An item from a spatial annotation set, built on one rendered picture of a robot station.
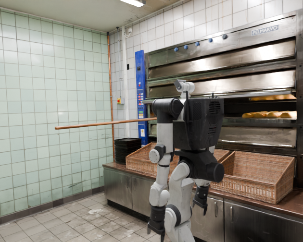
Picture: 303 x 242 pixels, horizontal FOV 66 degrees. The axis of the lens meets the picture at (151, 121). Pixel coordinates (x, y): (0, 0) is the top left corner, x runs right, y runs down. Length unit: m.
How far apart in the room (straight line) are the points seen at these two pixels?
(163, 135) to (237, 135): 1.39
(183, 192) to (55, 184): 2.39
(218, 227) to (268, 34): 1.79
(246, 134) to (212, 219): 0.89
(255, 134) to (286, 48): 0.82
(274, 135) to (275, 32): 0.93
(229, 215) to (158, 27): 2.37
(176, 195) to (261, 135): 1.19
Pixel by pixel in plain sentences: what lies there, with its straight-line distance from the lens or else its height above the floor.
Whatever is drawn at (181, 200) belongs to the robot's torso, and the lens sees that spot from 1.59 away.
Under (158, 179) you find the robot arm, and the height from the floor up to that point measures 0.92.
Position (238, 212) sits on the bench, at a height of 0.46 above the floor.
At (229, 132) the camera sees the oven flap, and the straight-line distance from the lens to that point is 2.61.
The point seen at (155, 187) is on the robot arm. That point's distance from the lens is 1.38.
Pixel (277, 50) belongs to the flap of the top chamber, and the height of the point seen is 1.79.
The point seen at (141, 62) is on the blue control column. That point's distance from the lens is 3.40.
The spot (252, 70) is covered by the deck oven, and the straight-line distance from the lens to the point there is 2.51.
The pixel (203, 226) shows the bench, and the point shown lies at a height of 0.23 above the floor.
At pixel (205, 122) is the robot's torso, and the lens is 1.32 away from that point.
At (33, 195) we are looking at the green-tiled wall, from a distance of 3.57.
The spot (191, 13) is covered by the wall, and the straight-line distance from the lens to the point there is 3.01.
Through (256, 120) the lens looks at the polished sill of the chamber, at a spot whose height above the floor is 1.16.
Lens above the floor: 1.32
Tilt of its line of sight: 3 degrees down
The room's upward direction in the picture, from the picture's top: 2 degrees counter-clockwise
